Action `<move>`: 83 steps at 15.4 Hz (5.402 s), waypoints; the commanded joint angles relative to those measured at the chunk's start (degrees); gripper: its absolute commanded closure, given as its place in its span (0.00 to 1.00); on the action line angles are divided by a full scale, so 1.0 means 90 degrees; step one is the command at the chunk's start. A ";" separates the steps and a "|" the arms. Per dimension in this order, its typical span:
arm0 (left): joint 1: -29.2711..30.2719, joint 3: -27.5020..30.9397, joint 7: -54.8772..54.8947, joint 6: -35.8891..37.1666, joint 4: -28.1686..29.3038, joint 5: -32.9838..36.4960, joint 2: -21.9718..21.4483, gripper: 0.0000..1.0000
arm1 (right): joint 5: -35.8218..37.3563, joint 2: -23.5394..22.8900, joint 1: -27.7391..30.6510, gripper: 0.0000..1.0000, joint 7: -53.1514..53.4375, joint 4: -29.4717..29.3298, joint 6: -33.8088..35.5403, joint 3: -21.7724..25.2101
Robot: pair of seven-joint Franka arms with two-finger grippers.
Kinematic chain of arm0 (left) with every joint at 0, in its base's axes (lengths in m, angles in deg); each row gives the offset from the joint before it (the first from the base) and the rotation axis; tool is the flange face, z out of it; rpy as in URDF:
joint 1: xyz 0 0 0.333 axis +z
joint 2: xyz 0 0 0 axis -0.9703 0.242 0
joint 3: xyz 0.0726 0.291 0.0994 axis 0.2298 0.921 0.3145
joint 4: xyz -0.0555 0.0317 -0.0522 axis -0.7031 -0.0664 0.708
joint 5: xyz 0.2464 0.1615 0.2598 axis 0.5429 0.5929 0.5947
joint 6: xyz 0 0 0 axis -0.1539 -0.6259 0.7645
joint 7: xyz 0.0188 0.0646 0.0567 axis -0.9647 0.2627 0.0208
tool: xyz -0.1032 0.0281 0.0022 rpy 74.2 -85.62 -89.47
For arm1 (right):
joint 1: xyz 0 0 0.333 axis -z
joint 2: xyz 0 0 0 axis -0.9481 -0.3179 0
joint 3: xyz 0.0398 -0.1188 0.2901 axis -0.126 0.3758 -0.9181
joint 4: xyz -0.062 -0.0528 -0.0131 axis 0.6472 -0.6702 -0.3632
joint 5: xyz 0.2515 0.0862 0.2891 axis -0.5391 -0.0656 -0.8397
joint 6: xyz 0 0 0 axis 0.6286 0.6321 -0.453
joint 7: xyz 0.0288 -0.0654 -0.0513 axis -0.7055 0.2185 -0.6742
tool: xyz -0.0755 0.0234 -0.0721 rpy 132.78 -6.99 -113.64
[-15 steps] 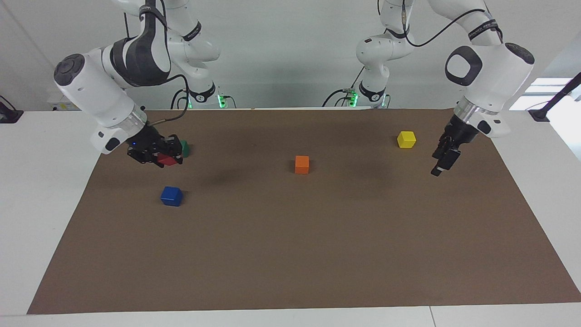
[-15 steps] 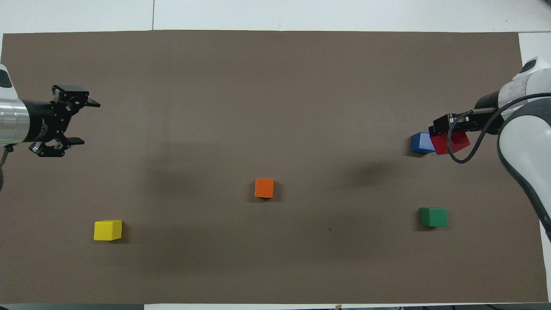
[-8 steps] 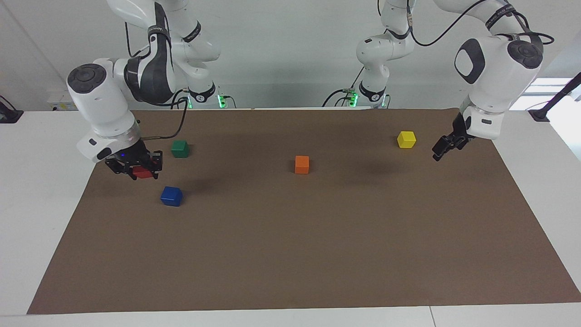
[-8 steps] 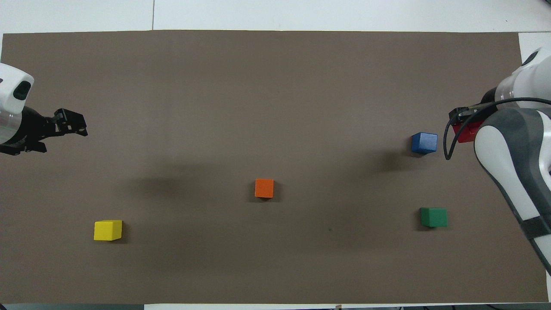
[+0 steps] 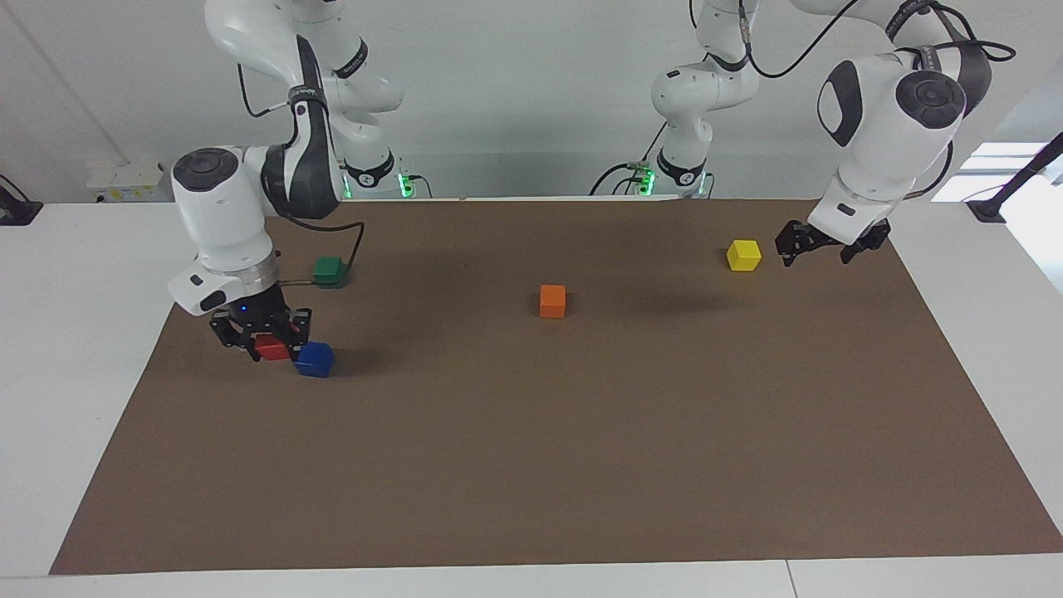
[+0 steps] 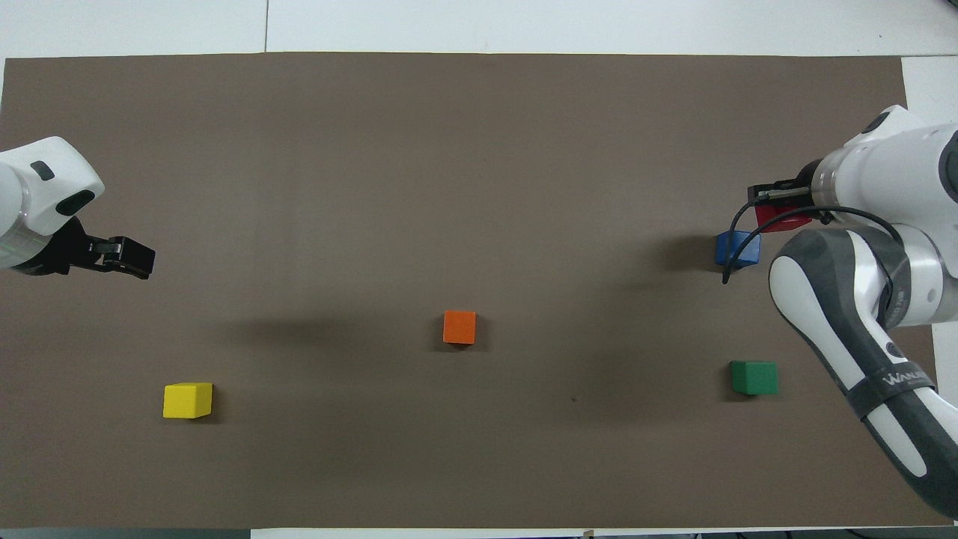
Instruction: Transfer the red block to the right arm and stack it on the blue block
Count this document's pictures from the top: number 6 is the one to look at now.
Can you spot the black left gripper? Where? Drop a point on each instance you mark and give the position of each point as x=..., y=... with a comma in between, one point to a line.
x=63, y=251

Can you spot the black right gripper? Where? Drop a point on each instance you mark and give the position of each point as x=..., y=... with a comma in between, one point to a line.
x=807, y=176

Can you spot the red wooden block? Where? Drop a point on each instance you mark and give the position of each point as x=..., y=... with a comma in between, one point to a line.
x=782, y=218

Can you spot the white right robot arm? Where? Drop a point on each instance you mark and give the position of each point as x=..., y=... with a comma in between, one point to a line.
x=861, y=299

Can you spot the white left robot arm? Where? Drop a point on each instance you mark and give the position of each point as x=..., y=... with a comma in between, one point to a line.
x=37, y=195

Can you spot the blue wooden block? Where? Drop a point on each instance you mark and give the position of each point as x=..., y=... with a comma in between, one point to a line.
x=741, y=251

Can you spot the yellow wooden block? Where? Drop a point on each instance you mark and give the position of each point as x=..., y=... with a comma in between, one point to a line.
x=187, y=400

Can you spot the green wooden block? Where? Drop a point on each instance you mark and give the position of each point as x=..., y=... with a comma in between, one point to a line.
x=754, y=378

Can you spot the orange wooden block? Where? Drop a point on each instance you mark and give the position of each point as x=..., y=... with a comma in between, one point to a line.
x=459, y=328

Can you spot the brown table mat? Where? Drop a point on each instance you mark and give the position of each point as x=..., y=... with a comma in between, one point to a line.
x=479, y=150

